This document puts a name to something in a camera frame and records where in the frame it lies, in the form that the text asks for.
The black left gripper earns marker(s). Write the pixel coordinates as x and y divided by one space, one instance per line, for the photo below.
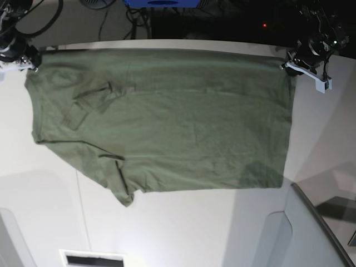
309 54

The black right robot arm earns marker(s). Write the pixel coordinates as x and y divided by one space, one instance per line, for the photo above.
13 12

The green t-shirt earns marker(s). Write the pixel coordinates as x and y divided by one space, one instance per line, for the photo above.
164 120

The blue box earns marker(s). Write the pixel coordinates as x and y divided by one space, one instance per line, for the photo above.
162 3

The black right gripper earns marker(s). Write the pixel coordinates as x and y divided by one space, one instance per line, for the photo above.
18 51

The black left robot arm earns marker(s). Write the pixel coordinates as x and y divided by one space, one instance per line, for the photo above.
321 36

